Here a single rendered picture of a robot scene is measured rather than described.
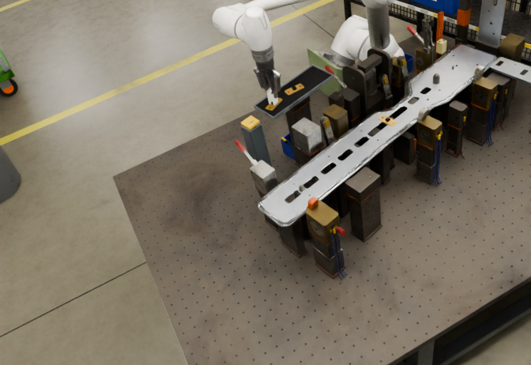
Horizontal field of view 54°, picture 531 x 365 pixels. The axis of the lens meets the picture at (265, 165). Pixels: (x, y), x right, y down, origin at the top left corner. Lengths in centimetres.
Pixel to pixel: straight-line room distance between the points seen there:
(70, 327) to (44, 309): 25
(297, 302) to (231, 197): 68
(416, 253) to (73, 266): 224
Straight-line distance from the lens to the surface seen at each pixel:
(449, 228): 235
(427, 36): 263
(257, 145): 227
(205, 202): 259
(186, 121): 425
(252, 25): 201
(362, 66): 237
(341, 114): 230
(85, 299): 343
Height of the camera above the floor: 257
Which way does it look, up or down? 45 degrees down
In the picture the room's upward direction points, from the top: 15 degrees counter-clockwise
